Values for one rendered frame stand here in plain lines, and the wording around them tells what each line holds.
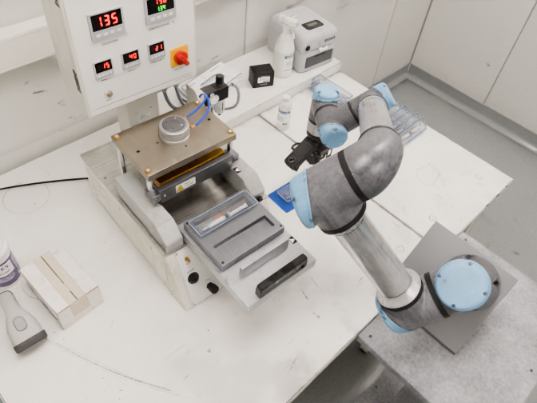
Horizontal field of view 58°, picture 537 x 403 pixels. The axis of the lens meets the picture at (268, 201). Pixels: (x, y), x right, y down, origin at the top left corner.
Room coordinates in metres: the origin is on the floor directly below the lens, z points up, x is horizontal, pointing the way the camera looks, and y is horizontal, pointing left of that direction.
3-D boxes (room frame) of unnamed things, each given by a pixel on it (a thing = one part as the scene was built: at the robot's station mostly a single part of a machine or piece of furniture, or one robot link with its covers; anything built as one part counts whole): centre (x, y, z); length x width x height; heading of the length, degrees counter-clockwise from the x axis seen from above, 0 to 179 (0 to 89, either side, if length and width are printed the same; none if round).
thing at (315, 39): (1.89, -0.06, 0.88); 0.25 x 0.20 x 0.17; 43
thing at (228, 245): (0.75, 0.08, 0.98); 0.20 x 0.17 x 0.03; 136
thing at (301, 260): (0.63, -0.05, 0.99); 0.15 x 0.02 x 0.04; 136
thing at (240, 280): (0.72, 0.04, 0.97); 0.30 x 0.22 x 0.08; 46
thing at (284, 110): (1.45, -0.02, 0.82); 0.05 x 0.05 x 0.14
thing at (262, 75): (1.65, 0.09, 0.83); 0.09 x 0.06 x 0.07; 115
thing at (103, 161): (0.96, 0.29, 0.93); 0.46 x 0.35 x 0.01; 46
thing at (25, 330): (0.53, 0.61, 0.79); 0.20 x 0.08 x 0.08; 49
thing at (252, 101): (1.66, 0.15, 0.77); 0.84 x 0.30 x 0.04; 139
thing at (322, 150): (1.16, -0.13, 0.94); 0.09 x 0.08 x 0.12; 137
